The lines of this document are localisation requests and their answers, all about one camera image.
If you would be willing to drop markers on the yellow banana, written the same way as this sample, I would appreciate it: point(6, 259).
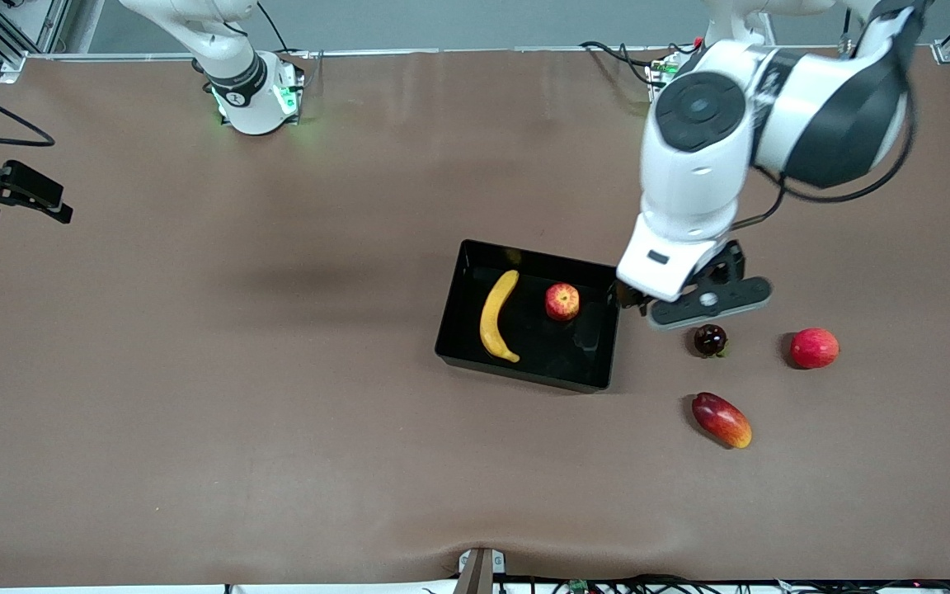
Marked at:
point(496, 318)

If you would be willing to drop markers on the red yellow apple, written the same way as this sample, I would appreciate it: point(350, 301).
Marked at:
point(562, 302)

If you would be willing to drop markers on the aluminium table edge rail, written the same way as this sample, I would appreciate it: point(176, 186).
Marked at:
point(483, 50)

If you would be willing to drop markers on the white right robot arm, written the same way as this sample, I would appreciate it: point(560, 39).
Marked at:
point(236, 82)

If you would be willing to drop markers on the black plastic box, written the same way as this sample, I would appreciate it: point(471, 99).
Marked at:
point(541, 346)

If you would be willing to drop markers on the plain red round fruit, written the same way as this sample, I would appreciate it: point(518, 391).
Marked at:
point(814, 348)

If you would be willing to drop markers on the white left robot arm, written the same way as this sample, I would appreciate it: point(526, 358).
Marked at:
point(706, 173)

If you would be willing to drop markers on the metal camera post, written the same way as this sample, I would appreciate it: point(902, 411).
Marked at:
point(475, 577)

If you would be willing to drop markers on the dark purple mangosteen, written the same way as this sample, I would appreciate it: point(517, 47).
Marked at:
point(710, 340)

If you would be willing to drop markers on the red yellow mango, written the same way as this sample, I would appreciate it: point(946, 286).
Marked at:
point(721, 421)

